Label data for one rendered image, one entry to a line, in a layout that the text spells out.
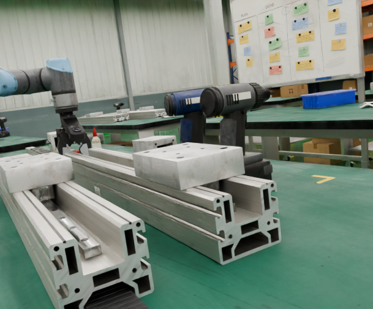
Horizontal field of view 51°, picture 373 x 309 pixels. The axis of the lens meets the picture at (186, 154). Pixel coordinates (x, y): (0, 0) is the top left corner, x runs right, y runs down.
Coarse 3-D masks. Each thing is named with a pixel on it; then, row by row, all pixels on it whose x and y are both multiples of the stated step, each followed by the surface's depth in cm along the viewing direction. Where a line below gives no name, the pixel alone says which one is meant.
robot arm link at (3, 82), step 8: (0, 72) 107; (8, 72) 109; (16, 72) 112; (24, 72) 116; (0, 80) 106; (8, 80) 108; (16, 80) 110; (24, 80) 114; (0, 88) 107; (8, 88) 108; (16, 88) 111; (24, 88) 115; (0, 96) 111
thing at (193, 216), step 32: (96, 160) 91; (128, 160) 90; (96, 192) 91; (128, 192) 72; (160, 192) 62; (192, 192) 51; (224, 192) 57; (256, 192) 50; (160, 224) 61; (192, 224) 54; (224, 224) 47; (256, 224) 50; (224, 256) 49
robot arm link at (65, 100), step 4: (52, 96) 121; (56, 96) 120; (60, 96) 119; (64, 96) 119; (68, 96) 120; (72, 96) 121; (76, 96) 123; (52, 100) 121; (56, 100) 120; (60, 100) 119; (64, 100) 120; (68, 100) 120; (72, 100) 121; (76, 100) 122; (56, 104) 120; (60, 104) 120; (64, 104) 120; (68, 104) 120; (72, 104) 121; (76, 104) 122; (56, 108) 122; (60, 108) 121; (64, 108) 120
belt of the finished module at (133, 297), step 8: (104, 288) 43; (112, 288) 43; (120, 288) 43; (128, 288) 42; (96, 296) 42; (104, 296) 41; (112, 296) 41; (120, 296) 41; (128, 296) 41; (136, 296) 41; (88, 304) 40; (96, 304) 40; (104, 304) 40; (112, 304) 40; (120, 304) 39; (128, 304) 39; (136, 304) 39; (144, 304) 39
